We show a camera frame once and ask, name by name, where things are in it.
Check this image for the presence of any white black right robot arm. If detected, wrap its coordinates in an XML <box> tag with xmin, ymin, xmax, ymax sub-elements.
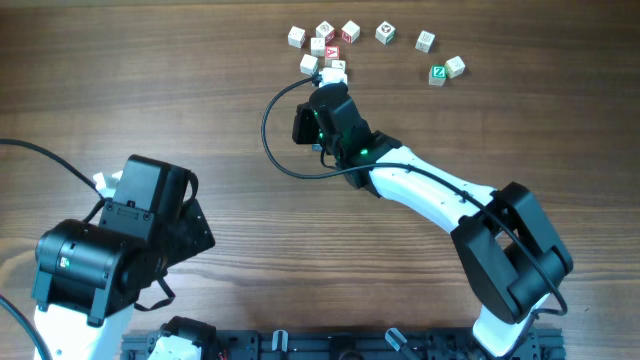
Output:
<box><xmin>292</xmin><ymin>68</ymin><xmax>573</xmax><ymax>357</ymax></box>

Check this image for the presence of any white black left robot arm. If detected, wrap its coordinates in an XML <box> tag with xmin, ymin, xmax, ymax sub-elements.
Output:
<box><xmin>32</xmin><ymin>155</ymin><xmax>215</xmax><ymax>359</ymax></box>

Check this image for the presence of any white block far left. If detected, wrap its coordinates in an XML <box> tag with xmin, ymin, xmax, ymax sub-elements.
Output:
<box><xmin>287</xmin><ymin>26</ymin><xmax>306</xmax><ymax>49</ymax></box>

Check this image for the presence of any white block plain picture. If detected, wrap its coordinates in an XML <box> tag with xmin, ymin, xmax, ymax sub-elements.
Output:
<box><xmin>415</xmin><ymin>30</ymin><xmax>436</xmax><ymax>53</ymax></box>

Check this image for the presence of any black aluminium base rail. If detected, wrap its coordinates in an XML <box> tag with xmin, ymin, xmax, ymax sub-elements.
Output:
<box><xmin>120</xmin><ymin>315</ymin><xmax>567</xmax><ymax>360</ymax></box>

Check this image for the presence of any red letter A block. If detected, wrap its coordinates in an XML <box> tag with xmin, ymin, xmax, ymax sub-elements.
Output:
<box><xmin>324</xmin><ymin>46</ymin><xmax>340</xmax><ymax>66</ymax></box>

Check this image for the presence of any white block red letter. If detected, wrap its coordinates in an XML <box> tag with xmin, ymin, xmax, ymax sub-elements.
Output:
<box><xmin>341</xmin><ymin>20</ymin><xmax>361</xmax><ymax>44</ymax></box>

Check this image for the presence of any white block red picture top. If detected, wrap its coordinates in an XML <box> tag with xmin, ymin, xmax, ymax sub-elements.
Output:
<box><xmin>315</xmin><ymin>21</ymin><xmax>335</xmax><ymax>44</ymax></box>

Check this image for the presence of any green letter Z block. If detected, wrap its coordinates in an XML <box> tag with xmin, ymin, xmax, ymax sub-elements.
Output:
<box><xmin>428</xmin><ymin>65</ymin><xmax>447</xmax><ymax>86</ymax></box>

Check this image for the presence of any white block red number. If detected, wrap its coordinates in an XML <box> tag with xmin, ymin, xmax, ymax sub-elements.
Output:
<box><xmin>331</xmin><ymin>59</ymin><xmax>346</xmax><ymax>72</ymax></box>

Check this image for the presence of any plain white wooden block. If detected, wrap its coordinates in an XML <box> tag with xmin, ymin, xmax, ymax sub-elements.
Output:
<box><xmin>310</xmin><ymin>37</ymin><xmax>326</xmax><ymax>57</ymax></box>

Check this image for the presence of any white block yellow side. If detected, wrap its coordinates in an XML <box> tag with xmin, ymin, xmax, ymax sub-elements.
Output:
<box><xmin>445</xmin><ymin>56</ymin><xmax>466</xmax><ymax>78</ymax></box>

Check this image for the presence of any white block green panda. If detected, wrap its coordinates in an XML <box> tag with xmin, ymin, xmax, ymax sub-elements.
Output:
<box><xmin>375</xmin><ymin>21</ymin><xmax>396</xmax><ymax>45</ymax></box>

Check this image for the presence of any white block green edge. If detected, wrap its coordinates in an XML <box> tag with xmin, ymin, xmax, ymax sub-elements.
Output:
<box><xmin>300</xmin><ymin>54</ymin><xmax>319</xmax><ymax>76</ymax></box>

